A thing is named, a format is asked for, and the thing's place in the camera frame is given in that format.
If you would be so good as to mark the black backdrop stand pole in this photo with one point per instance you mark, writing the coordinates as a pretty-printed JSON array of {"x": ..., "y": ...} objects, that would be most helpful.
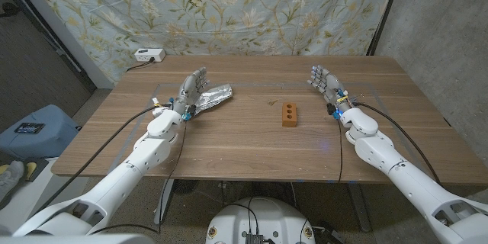
[{"x": 383, "y": 13}]

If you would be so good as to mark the white table leg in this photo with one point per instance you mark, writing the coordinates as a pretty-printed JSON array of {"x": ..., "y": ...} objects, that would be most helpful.
[
  {"x": 164, "y": 202},
  {"x": 359, "y": 207}
]

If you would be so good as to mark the black device with screen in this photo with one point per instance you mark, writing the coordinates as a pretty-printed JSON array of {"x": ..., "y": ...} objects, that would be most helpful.
[{"x": 29, "y": 128}]

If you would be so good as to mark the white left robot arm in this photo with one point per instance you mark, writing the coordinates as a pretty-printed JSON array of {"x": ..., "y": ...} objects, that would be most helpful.
[{"x": 126, "y": 175}]

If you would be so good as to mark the aluminum foil roll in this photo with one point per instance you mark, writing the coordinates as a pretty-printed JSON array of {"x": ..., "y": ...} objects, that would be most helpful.
[{"x": 217, "y": 95}]

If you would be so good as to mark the grey binder clip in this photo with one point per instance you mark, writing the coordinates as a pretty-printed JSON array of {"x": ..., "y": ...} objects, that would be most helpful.
[{"x": 354, "y": 100}]

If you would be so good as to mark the white power strip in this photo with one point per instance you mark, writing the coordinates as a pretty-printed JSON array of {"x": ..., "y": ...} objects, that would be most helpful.
[{"x": 149, "y": 55}]

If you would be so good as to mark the blue-grey storage box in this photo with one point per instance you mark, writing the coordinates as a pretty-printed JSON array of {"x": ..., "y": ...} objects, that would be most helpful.
[{"x": 49, "y": 137}]

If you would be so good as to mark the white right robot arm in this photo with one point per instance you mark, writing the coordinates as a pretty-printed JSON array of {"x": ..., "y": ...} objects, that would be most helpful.
[{"x": 411, "y": 183}]

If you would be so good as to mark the orange three-hole brick block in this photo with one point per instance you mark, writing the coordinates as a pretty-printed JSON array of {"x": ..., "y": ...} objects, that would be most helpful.
[{"x": 289, "y": 116}]

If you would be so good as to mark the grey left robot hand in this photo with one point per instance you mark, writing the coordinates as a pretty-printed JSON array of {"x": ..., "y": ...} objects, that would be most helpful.
[{"x": 190, "y": 91}]

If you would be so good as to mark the black mat with yellow footprints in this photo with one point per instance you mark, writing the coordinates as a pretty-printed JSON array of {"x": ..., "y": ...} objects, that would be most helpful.
[{"x": 31, "y": 169}]

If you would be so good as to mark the grey sneaker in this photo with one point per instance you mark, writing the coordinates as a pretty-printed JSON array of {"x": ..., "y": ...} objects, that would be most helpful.
[{"x": 10, "y": 177}]

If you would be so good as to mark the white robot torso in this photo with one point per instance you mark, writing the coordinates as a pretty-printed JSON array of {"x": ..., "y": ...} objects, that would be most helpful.
[{"x": 263, "y": 217}]

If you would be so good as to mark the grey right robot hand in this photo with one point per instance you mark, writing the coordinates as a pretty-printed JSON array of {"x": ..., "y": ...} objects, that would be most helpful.
[{"x": 331, "y": 84}]

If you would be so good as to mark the floral printed backdrop cloth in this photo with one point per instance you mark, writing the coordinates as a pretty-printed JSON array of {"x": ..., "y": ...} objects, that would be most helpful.
[{"x": 228, "y": 15}]

